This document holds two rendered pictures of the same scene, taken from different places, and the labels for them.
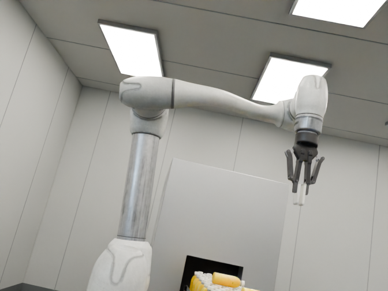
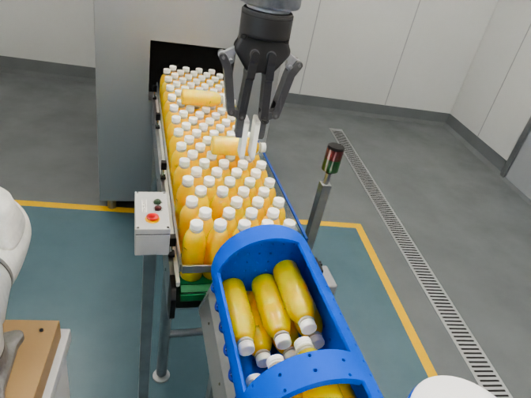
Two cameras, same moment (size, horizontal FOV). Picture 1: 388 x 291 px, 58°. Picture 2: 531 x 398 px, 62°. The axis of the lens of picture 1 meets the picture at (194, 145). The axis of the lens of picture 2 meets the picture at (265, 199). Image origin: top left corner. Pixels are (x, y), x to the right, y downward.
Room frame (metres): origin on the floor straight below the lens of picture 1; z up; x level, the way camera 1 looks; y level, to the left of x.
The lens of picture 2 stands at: (0.46, -0.22, 1.91)
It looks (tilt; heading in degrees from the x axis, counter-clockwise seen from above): 32 degrees down; 344
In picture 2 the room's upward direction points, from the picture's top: 12 degrees clockwise
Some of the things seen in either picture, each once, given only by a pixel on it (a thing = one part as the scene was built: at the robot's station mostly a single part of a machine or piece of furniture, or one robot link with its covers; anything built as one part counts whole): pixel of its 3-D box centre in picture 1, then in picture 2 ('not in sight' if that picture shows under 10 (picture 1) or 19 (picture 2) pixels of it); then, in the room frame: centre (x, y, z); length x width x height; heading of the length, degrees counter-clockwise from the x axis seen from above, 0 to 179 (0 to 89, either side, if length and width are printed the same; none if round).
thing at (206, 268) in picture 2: not in sight; (245, 267); (1.50, -0.51, 0.96); 0.40 x 0.01 x 0.03; 94
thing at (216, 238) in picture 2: not in sight; (216, 250); (1.54, -0.41, 1.00); 0.07 x 0.07 x 0.19
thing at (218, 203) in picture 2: not in sight; (219, 215); (1.73, -0.44, 1.00); 0.07 x 0.07 x 0.19
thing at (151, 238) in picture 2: not in sight; (151, 222); (1.61, -0.21, 1.05); 0.20 x 0.10 x 0.10; 4
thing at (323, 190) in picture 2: not in sight; (295, 287); (1.83, -0.84, 0.55); 0.04 x 0.04 x 1.10; 4
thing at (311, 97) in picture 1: (310, 98); not in sight; (1.13, -0.36, 1.94); 0.13 x 0.11 x 0.16; 0
